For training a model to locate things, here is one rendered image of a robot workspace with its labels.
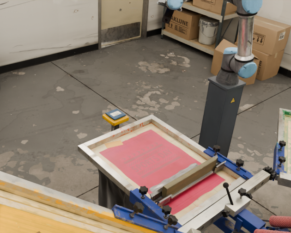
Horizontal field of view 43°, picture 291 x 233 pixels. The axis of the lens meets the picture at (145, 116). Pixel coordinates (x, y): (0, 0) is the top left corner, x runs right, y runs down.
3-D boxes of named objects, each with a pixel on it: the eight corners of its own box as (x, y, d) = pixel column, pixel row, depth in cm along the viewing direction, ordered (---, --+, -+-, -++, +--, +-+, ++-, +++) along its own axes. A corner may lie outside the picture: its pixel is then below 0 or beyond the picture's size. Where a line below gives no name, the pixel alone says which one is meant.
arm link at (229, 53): (232, 62, 254) (236, 43, 247) (243, 70, 244) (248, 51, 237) (217, 64, 250) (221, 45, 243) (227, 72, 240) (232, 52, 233)
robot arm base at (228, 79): (226, 73, 262) (229, 60, 257) (243, 82, 252) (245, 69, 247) (211, 78, 254) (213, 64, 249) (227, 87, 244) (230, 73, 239)
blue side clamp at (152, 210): (129, 200, 188) (129, 190, 184) (136, 196, 191) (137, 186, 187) (171, 238, 170) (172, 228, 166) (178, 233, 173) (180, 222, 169)
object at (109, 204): (98, 208, 237) (98, 156, 215) (102, 205, 239) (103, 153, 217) (146, 256, 209) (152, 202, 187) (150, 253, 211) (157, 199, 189)
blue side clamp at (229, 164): (201, 158, 221) (203, 149, 217) (207, 155, 224) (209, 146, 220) (243, 187, 202) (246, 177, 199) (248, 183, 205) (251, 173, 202)
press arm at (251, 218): (225, 214, 178) (227, 206, 175) (233, 208, 181) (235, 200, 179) (256, 236, 167) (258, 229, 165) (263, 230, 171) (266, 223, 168)
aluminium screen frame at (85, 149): (77, 150, 217) (77, 145, 215) (151, 119, 252) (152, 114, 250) (173, 236, 169) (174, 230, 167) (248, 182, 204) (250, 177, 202)
